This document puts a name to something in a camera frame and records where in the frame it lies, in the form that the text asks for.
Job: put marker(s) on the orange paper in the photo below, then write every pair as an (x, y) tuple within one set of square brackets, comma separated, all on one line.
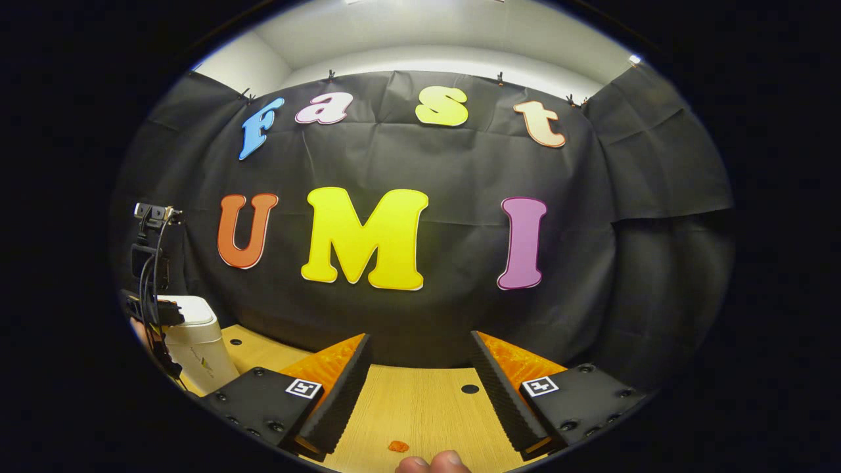
[(398, 447)]

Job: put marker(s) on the white desktop garbage bin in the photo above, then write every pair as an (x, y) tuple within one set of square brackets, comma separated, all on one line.
[(197, 355)]

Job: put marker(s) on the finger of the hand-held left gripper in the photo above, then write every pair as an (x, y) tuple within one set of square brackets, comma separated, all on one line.
[(172, 315)]

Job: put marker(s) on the wooden desktop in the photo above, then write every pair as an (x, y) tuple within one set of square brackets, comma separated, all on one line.
[(420, 407)]

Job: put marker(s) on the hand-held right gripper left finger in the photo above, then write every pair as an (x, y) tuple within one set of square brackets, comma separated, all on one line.
[(341, 401)]

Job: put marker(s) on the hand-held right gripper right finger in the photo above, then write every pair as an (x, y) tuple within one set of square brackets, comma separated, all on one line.
[(502, 401)]

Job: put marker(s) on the black backdrop cloth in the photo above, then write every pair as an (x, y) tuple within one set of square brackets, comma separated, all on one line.
[(447, 164)]

